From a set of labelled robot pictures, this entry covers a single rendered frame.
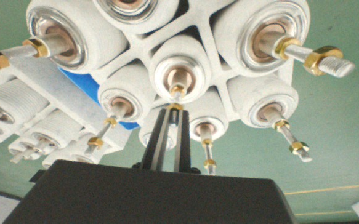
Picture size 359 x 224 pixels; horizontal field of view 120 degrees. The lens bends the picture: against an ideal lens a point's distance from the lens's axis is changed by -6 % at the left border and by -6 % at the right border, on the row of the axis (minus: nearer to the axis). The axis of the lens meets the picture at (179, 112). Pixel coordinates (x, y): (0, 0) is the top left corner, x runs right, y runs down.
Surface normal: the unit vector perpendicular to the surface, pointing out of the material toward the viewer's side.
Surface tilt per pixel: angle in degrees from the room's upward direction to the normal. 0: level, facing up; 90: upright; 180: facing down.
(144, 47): 0
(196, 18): 0
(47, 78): 90
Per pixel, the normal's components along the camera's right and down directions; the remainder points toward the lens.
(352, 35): -0.07, 0.65
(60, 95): 0.88, -0.32
